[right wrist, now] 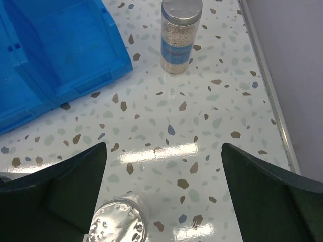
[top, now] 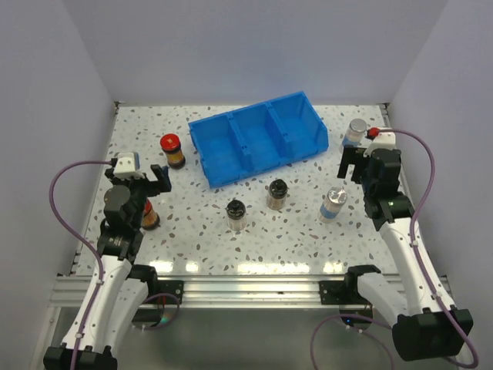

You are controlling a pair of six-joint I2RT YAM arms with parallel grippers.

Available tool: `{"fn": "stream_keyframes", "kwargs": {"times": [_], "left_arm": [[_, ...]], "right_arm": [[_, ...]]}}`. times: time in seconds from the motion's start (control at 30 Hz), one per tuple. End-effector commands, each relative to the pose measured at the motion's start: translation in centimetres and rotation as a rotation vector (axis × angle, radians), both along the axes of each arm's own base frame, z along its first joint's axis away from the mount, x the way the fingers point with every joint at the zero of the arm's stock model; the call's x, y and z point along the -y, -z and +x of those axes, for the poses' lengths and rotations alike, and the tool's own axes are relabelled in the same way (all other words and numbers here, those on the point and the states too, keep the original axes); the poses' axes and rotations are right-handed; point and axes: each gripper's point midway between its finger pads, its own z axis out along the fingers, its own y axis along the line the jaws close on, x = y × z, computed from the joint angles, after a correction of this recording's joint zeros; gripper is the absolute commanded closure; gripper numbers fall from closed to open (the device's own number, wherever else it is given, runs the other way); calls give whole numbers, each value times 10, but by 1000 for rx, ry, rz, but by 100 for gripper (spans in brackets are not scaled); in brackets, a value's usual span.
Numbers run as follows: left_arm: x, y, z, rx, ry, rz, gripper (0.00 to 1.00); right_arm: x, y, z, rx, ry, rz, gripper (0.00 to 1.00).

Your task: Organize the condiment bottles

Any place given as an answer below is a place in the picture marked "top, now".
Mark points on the blue three-compartment plastic bin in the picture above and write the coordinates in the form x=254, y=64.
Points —
x=259, y=138

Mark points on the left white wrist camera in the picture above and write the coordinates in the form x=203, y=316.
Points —
x=127, y=166

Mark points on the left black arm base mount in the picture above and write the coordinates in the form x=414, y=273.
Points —
x=165, y=295

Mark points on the red-lid sauce jar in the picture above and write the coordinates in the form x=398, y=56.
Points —
x=150, y=220
x=171, y=146

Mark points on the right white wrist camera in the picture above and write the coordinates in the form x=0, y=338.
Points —
x=381, y=138

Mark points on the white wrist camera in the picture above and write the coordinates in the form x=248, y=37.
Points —
x=381, y=138
x=127, y=166

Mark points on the black-cap spice grinder bottle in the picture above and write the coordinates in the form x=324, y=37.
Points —
x=236, y=215

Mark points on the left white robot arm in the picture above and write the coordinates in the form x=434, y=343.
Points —
x=118, y=285

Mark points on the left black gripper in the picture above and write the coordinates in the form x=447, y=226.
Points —
x=152, y=186

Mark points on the aluminium front rail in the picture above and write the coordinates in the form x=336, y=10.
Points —
x=257, y=291

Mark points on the silver-lid blue-label bottle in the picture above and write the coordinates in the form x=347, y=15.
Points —
x=354, y=134
x=333, y=203

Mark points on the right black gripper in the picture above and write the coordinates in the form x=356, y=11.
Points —
x=350, y=156

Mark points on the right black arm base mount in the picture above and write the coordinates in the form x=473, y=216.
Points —
x=344, y=294

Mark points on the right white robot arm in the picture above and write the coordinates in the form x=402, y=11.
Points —
x=425, y=322

